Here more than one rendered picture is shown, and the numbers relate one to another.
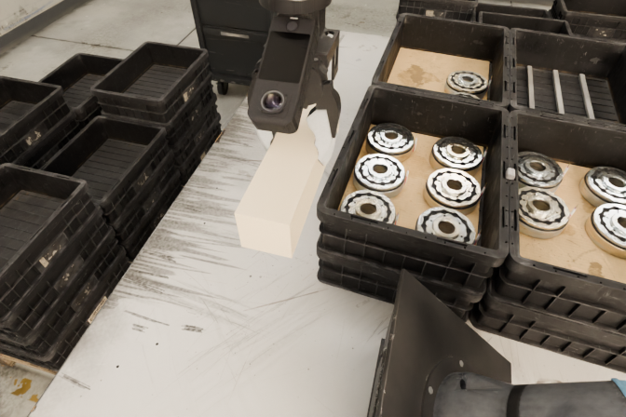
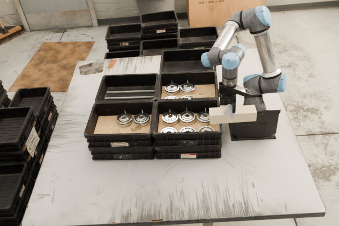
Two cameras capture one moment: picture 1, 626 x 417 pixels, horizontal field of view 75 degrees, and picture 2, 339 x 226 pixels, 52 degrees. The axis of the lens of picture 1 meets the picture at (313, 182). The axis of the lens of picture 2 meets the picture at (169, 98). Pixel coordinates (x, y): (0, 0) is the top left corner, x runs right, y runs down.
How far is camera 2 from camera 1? 1.84 m
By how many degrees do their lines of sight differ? 70
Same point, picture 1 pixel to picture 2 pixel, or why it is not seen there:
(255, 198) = (251, 111)
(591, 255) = (196, 94)
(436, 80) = (118, 129)
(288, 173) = (241, 108)
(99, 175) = not seen: outside the picture
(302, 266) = (216, 164)
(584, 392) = (248, 85)
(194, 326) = (252, 185)
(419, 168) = (177, 127)
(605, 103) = (123, 88)
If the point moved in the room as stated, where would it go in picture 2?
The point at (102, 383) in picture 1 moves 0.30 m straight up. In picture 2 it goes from (281, 200) to (289, 163)
